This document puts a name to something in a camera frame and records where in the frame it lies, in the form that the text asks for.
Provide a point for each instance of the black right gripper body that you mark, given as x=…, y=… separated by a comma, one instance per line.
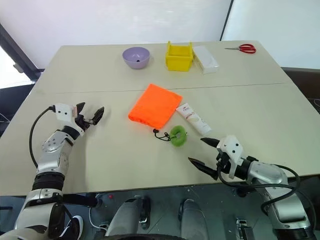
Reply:
x=224, y=163

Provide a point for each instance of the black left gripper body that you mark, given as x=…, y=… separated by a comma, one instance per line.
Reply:
x=83, y=122

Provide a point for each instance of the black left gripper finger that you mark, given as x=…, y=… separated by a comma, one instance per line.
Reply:
x=80, y=108
x=98, y=116

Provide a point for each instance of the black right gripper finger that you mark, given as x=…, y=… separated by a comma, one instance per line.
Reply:
x=203, y=168
x=211, y=142

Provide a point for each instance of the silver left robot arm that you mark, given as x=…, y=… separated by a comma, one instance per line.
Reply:
x=53, y=147

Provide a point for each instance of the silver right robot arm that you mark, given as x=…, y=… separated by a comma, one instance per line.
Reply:
x=267, y=175

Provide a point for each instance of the white cream tube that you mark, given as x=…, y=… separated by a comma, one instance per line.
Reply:
x=195, y=120

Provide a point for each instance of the purple plastic bowl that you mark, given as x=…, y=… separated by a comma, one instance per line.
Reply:
x=136, y=63

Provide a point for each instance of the black bar under table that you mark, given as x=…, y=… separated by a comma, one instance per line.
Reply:
x=80, y=199

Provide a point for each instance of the clear white plastic package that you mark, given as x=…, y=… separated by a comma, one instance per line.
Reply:
x=206, y=60

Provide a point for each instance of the yellow plastic bin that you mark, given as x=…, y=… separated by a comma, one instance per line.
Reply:
x=178, y=63

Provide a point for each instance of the black shoe with white sole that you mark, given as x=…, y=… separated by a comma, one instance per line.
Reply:
x=75, y=227

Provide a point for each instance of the black board edge strip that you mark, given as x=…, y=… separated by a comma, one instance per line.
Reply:
x=226, y=21

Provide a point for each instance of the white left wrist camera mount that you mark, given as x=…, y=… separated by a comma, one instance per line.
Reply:
x=63, y=111

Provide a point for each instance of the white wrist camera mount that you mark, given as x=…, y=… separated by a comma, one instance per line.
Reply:
x=233, y=146
x=63, y=111

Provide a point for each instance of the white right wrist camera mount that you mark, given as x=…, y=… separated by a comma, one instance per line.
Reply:
x=233, y=146

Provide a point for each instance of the black window frame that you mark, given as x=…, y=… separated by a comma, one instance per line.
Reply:
x=17, y=53

